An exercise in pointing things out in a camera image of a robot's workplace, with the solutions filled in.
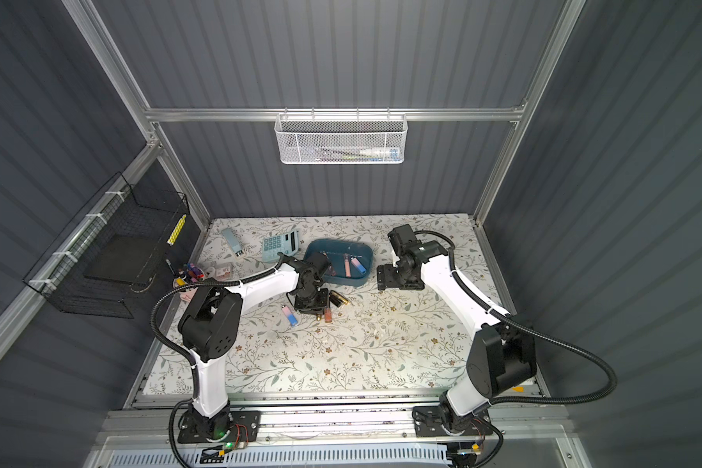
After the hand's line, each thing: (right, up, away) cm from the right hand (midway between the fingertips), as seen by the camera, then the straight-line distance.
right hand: (396, 282), depth 84 cm
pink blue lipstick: (-11, +4, +20) cm, 23 cm away
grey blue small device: (-59, +13, +27) cm, 66 cm away
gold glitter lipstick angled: (-17, -7, +12) cm, 22 cm away
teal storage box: (-18, +9, +24) cm, 32 cm away
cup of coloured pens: (-63, +2, +4) cm, 63 cm away
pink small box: (-59, +1, +18) cm, 61 cm away
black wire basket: (-75, +7, -12) cm, 76 cm away
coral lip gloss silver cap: (-21, -12, +8) cm, 25 cm away
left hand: (-21, -11, +7) cm, 25 cm away
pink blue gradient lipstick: (-33, -13, +9) cm, 36 cm away
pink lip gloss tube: (-15, +3, +20) cm, 25 cm away
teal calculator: (-38, +11, +27) cm, 48 cm away
